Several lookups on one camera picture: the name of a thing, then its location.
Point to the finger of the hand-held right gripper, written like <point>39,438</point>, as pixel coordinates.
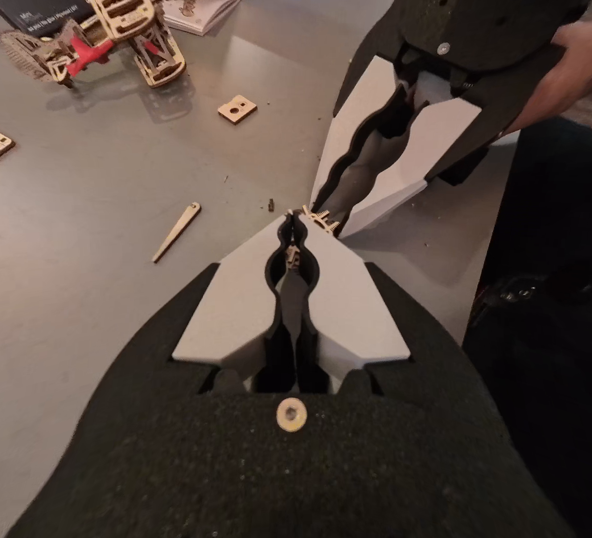
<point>356,108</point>
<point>430,145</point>

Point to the wooden gear assembly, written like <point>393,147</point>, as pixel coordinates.
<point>323,221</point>

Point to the small wooden toothed piece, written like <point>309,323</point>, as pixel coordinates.
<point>292,257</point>

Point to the person's dark trousers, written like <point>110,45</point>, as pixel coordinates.
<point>536,362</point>

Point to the grey desk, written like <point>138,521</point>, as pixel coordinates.
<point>115,168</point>

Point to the person's right hand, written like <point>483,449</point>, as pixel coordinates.
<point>562,85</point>

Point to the cut-out wooden sheet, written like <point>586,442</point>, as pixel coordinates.
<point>5,145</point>

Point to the square wooden piece with holes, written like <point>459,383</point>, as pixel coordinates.
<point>237,109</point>

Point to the wooden model plane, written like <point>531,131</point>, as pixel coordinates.
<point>115,15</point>

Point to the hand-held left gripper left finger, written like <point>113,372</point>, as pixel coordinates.
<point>226,311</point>

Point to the pointed wooden stick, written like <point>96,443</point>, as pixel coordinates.
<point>178,230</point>

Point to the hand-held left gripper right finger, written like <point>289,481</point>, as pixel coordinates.
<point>356,311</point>

